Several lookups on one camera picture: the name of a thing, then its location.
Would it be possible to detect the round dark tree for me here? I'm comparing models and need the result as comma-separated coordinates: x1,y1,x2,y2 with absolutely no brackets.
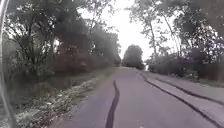
121,44,146,71

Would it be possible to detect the grey asphalt road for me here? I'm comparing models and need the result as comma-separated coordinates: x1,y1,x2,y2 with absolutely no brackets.
49,66,224,128

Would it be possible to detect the row of dense trees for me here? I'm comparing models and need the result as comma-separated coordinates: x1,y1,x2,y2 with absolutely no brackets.
0,0,123,88

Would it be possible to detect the grass verge with leaf litter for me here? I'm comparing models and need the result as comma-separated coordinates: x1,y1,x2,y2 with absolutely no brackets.
0,66,118,128

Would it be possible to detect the grass verge with bushes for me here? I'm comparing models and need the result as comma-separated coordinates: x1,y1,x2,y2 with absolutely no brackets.
142,69,224,90

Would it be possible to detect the row of tall trees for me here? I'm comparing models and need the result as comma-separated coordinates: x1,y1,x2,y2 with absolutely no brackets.
127,0,224,82

